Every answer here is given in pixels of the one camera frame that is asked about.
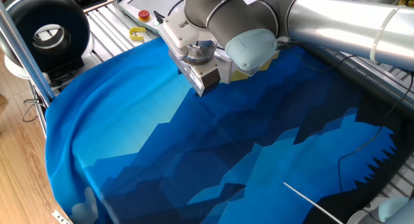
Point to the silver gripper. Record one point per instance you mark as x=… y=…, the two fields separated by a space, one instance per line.
x=200 y=75

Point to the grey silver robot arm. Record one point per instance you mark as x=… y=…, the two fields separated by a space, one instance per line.
x=291 y=17

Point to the yellow u-shaped clip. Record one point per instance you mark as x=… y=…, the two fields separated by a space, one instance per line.
x=131 y=33

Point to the blue mountain print cloth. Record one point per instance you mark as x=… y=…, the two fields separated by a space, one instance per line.
x=161 y=136

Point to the white teach pendant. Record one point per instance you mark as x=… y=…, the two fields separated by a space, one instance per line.
x=145 y=4

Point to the white metal bracket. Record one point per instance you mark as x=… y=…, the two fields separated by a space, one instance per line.
x=61 y=217

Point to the aluminium profile rail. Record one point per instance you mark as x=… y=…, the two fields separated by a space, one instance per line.
x=372 y=78

